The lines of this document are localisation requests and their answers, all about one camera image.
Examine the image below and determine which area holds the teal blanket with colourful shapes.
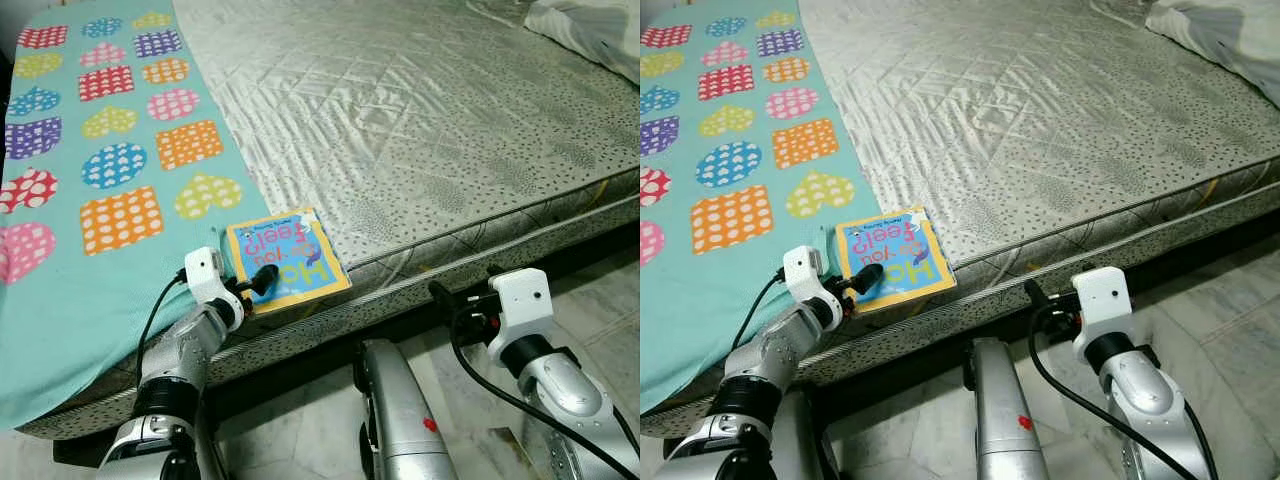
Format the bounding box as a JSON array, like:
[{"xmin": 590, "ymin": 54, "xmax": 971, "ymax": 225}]
[
  {"xmin": 0, "ymin": 0, "xmax": 276, "ymax": 431},
  {"xmin": 640, "ymin": 0, "xmax": 881, "ymax": 416}
]

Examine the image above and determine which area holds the silver robot right leg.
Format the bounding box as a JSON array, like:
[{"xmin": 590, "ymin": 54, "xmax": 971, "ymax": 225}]
[
  {"xmin": 963, "ymin": 337, "xmax": 1051, "ymax": 480},
  {"xmin": 352, "ymin": 338, "xmax": 459, "ymax": 480}
]

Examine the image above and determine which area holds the grey quilted mattress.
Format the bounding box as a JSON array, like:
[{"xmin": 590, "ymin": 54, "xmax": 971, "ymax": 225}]
[
  {"xmin": 15, "ymin": 0, "xmax": 641, "ymax": 441},
  {"xmin": 640, "ymin": 0, "xmax": 1280, "ymax": 441}
]

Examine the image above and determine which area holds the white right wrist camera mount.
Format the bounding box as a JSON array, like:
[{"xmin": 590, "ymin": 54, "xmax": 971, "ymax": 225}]
[
  {"xmin": 1072, "ymin": 266, "xmax": 1133, "ymax": 363},
  {"xmin": 487, "ymin": 268, "xmax": 553, "ymax": 366}
]

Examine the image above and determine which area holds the white pillow with green tree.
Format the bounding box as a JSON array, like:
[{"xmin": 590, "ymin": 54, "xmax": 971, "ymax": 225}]
[
  {"xmin": 525, "ymin": 0, "xmax": 641, "ymax": 81},
  {"xmin": 1145, "ymin": 0, "xmax": 1280, "ymax": 101}
]

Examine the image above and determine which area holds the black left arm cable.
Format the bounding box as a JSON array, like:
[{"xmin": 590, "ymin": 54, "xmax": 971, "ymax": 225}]
[
  {"xmin": 730, "ymin": 268, "xmax": 791, "ymax": 351},
  {"xmin": 133, "ymin": 268, "xmax": 191, "ymax": 391}
]

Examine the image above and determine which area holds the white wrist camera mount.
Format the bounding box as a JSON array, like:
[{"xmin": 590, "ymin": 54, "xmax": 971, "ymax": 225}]
[
  {"xmin": 184, "ymin": 247, "xmax": 225, "ymax": 304},
  {"xmin": 487, "ymin": 268, "xmax": 553, "ymax": 366},
  {"xmin": 783, "ymin": 245, "xmax": 826, "ymax": 303},
  {"xmin": 1072, "ymin": 266, "xmax": 1133, "ymax": 363}
]

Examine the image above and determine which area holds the blue and yellow children's book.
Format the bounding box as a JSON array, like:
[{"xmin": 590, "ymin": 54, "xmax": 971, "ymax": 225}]
[
  {"xmin": 835, "ymin": 205, "xmax": 956, "ymax": 316},
  {"xmin": 225, "ymin": 207, "xmax": 353, "ymax": 316}
]

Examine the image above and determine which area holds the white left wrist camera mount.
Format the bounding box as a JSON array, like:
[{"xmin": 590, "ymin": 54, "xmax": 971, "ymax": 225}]
[
  {"xmin": 783, "ymin": 245, "xmax": 826, "ymax": 303},
  {"xmin": 184, "ymin": 247, "xmax": 225, "ymax": 304}
]

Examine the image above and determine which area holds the black bed base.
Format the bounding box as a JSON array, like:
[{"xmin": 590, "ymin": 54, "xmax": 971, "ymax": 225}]
[
  {"xmin": 830, "ymin": 235, "xmax": 1280, "ymax": 421},
  {"xmin": 50, "ymin": 225, "xmax": 641, "ymax": 466}
]

